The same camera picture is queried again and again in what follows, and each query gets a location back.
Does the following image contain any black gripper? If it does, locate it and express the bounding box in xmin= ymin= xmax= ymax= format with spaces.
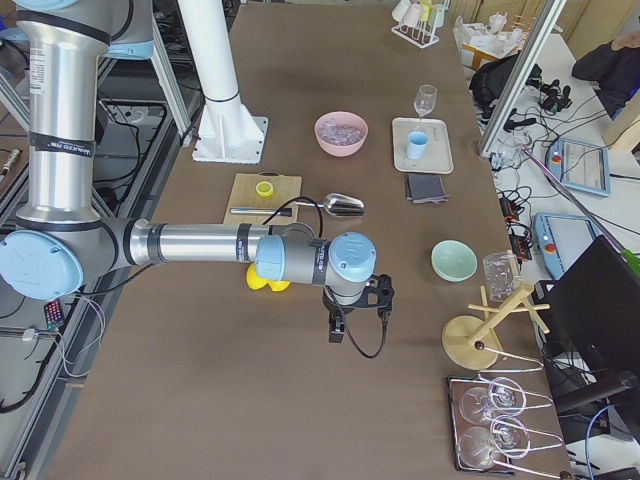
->
xmin=322 ymin=274 xmax=395 ymax=343

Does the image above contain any silver metal ice scoop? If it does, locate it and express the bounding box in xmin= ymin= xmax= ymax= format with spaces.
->
xmin=295 ymin=193 xmax=365 ymax=217

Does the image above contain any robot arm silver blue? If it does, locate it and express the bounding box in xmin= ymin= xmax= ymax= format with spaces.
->
xmin=1 ymin=1 xmax=394 ymax=342

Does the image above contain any clear ice cubes pile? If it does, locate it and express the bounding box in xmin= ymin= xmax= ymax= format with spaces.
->
xmin=317 ymin=119 xmax=364 ymax=146

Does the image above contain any light blue cup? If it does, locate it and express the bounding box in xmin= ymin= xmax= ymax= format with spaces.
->
xmin=406 ymin=131 xmax=429 ymax=160

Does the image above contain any pink cup in rack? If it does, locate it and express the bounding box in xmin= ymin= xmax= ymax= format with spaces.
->
xmin=392 ymin=0 xmax=423 ymax=28

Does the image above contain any yellow lemon right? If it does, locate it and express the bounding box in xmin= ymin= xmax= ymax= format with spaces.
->
xmin=267 ymin=280 xmax=290 ymax=292

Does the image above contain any yellow lemon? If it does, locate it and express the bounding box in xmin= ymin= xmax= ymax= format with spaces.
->
xmin=245 ymin=263 xmax=269 ymax=290
xmin=267 ymin=280 xmax=290 ymax=292

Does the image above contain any yellow lemon left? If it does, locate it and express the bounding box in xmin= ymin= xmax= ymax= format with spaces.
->
xmin=245 ymin=263 xmax=269 ymax=290

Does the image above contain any steel muddler black tip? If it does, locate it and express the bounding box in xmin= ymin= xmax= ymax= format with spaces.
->
xmin=229 ymin=207 xmax=293 ymax=217

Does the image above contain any mint green bowl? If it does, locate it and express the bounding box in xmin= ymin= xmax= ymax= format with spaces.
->
xmin=431 ymin=240 xmax=478 ymax=282

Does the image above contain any wooden mug tree stand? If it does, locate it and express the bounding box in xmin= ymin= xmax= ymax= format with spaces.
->
xmin=441 ymin=279 xmax=550 ymax=371

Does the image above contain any half lemon slice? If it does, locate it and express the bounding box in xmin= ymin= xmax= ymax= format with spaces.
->
xmin=255 ymin=181 xmax=275 ymax=198

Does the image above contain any grey folded cloth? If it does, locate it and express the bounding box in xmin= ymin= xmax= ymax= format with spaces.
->
xmin=405 ymin=173 xmax=448 ymax=204

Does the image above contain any wooden cutting board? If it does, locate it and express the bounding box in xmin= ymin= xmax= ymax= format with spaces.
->
xmin=223 ymin=173 xmax=302 ymax=225

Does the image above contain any black tray with glasses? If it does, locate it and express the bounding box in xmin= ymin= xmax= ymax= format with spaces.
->
xmin=445 ymin=374 xmax=566 ymax=472

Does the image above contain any upside-down wine glass upper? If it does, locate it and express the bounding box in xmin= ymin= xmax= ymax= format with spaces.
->
xmin=458 ymin=377 xmax=553 ymax=425

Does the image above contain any upside-down wine glass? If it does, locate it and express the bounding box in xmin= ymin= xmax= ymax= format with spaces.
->
xmin=458 ymin=377 xmax=553 ymax=425
xmin=457 ymin=415 xmax=564 ymax=469

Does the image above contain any pink bowl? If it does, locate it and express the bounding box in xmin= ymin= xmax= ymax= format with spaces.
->
xmin=314 ymin=111 xmax=368 ymax=157

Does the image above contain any cream serving tray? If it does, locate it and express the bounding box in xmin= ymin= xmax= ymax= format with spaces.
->
xmin=391 ymin=117 xmax=454 ymax=175

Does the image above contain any upside-down wine glass lower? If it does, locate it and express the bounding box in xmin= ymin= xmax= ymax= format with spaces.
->
xmin=457 ymin=415 xmax=564 ymax=469

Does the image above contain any clear wine glass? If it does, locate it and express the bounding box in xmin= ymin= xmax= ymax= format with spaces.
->
xmin=413 ymin=84 xmax=438 ymax=120

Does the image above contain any blue teach pendant near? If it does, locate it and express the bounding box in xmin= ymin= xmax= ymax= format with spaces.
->
xmin=533 ymin=212 xmax=601 ymax=279

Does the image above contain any blue teach pendant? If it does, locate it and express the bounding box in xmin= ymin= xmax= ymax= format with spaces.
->
xmin=533 ymin=212 xmax=601 ymax=279
xmin=545 ymin=137 xmax=611 ymax=197

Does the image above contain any black monitor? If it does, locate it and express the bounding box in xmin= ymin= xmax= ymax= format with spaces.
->
xmin=533 ymin=236 xmax=639 ymax=422

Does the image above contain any black backpack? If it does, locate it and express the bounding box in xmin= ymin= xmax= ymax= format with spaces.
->
xmin=469 ymin=54 xmax=542 ymax=132

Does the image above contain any blue teach pendant far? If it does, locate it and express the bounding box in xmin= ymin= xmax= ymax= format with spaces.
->
xmin=545 ymin=137 xmax=611 ymax=197

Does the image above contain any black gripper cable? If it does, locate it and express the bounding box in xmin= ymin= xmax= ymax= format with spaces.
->
xmin=263 ymin=195 xmax=391 ymax=359

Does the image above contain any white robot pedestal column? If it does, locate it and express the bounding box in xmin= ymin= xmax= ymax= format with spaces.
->
xmin=179 ymin=0 xmax=268 ymax=165

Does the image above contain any white wire cup rack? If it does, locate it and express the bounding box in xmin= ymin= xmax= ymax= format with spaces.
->
xmin=391 ymin=0 xmax=449 ymax=49

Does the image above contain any aluminium frame post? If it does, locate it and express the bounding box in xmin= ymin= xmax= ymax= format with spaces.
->
xmin=478 ymin=0 xmax=566 ymax=158

